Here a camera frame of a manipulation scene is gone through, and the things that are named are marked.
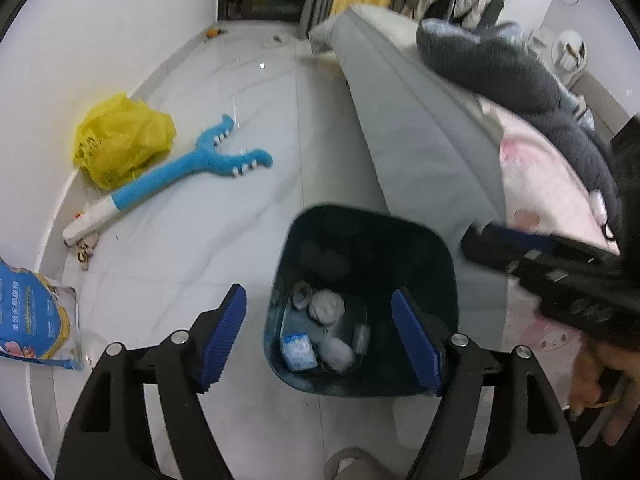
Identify dark grey fleece blanket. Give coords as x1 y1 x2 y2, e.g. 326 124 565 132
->
416 19 623 231

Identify blue tissue packet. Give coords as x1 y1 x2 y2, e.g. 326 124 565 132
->
280 332 318 372

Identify person's right hand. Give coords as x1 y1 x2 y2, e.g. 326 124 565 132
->
570 342 640 418

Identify dark grey hanging pants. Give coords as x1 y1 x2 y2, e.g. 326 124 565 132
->
480 0 512 26

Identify round white mirror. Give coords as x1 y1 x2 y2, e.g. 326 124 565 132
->
551 30 587 72

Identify grey bed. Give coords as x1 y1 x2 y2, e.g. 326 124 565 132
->
308 4 511 271

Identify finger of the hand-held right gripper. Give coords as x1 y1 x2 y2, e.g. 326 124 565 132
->
460 232 533 275
480 223 556 252

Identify pink printed blanket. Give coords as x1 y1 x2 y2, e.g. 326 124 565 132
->
492 110 621 411

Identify yellow plastic bag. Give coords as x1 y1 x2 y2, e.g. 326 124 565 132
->
73 92 177 191

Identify clear plastic wrap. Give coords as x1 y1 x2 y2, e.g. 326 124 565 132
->
352 323 372 356

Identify blue patterned fleece blanket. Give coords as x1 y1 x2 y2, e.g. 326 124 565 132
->
480 21 527 51

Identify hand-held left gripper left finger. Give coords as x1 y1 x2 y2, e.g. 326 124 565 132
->
55 283 248 480

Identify blue pet food bag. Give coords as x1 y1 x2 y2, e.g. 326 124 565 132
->
0 257 86 372

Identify dark teal trash bin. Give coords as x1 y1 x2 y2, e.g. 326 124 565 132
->
262 204 460 400

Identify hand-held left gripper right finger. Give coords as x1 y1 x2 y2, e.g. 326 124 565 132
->
391 287 583 480

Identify beige bed headboard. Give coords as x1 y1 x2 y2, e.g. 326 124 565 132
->
570 67 640 143

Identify grey slipper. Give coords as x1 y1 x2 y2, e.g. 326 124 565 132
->
324 447 401 480

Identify blue forked plush toy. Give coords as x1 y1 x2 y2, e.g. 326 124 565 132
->
62 114 274 247

